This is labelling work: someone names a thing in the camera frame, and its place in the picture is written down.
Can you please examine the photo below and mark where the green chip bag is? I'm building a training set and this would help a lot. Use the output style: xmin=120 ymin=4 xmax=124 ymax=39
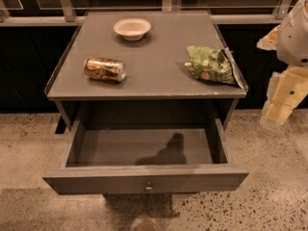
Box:
xmin=185 ymin=45 xmax=247 ymax=90

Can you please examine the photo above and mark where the grey drawer cabinet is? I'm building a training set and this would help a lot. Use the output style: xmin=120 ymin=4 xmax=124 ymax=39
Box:
xmin=45 ymin=11 xmax=247 ymax=127

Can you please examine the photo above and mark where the gold soda can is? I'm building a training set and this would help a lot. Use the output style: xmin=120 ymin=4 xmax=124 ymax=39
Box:
xmin=84 ymin=58 xmax=126 ymax=82

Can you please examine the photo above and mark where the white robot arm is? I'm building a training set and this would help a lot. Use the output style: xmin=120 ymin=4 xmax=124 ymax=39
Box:
xmin=257 ymin=0 xmax=308 ymax=129

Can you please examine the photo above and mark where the round metal drawer knob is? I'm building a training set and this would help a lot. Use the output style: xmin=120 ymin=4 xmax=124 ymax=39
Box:
xmin=144 ymin=182 xmax=153 ymax=193

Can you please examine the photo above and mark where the grey top drawer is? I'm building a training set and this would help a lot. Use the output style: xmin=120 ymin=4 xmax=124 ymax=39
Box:
xmin=43 ymin=119 xmax=248 ymax=194

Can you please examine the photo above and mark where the beige paper bowl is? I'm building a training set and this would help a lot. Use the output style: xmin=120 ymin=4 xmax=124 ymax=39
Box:
xmin=114 ymin=18 xmax=151 ymax=41

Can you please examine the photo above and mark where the metal glass railing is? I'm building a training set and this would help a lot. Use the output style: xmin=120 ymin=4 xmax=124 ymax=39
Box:
xmin=0 ymin=0 xmax=298 ymax=26

